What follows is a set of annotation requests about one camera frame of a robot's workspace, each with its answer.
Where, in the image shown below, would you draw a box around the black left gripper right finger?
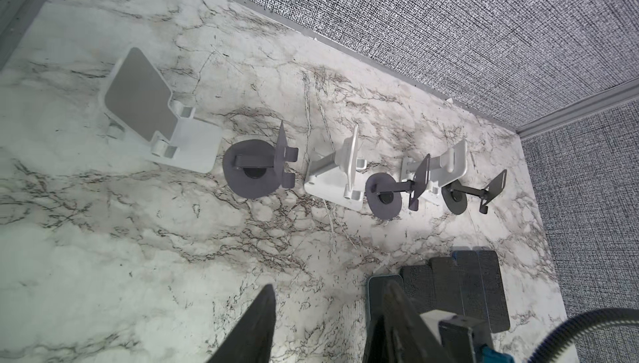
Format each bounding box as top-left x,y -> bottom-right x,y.
362,281 -> 453,362

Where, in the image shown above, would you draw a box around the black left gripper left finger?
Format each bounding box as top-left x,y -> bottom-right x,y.
207,284 -> 276,363

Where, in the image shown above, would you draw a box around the large black phone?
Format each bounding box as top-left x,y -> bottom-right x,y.
475,250 -> 510,334

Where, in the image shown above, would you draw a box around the round grey stand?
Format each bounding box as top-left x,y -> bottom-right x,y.
222,122 -> 299,199
365,154 -> 431,221

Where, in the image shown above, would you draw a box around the black fabric phone stand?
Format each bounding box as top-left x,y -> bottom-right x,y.
441,169 -> 508,215

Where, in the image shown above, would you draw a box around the silver metal phone stand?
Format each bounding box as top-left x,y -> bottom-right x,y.
399,139 -> 468,196

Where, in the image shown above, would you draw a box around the white leftmost phone stand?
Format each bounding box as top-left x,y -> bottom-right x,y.
98,47 -> 223,173

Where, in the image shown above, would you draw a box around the black corrugated cable conduit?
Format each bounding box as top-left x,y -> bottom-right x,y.
525,306 -> 639,363

